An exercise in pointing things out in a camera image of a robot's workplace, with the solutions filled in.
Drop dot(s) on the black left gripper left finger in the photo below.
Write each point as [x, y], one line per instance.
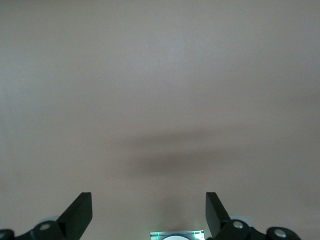
[75, 215]

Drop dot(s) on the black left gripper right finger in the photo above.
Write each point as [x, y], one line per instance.
[215, 215]

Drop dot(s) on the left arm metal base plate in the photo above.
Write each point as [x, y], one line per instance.
[156, 235]

